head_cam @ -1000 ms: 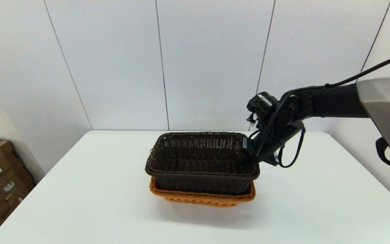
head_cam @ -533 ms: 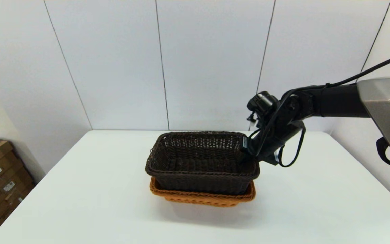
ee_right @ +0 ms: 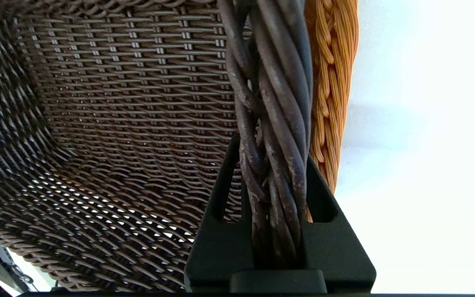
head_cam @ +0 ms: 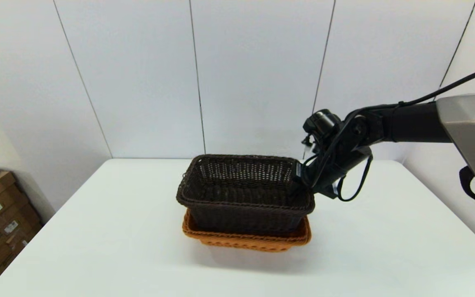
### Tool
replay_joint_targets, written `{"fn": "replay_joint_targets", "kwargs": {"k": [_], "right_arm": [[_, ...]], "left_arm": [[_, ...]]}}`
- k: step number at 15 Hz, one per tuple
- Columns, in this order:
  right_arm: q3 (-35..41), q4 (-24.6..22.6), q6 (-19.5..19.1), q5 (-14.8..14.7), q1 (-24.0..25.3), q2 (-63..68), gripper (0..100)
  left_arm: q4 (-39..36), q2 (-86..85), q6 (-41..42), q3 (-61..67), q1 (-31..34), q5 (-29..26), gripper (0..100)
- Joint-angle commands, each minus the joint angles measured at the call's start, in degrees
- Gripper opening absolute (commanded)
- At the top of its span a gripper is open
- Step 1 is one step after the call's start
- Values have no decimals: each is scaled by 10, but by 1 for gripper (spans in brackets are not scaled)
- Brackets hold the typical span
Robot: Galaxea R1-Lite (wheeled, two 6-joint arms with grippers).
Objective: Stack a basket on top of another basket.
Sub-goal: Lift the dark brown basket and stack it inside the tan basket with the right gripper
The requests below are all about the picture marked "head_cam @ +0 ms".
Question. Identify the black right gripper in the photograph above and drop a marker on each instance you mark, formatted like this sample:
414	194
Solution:
332	169

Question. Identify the dark brown wicker basket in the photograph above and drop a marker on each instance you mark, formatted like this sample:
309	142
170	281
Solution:
241	198

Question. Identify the orange wicker basket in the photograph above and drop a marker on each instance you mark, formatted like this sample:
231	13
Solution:
245	241

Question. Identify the black and grey right robot arm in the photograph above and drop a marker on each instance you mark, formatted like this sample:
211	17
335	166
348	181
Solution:
419	123

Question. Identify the cardboard box with white label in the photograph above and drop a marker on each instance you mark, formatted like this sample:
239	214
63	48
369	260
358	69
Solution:
10	206
25	225

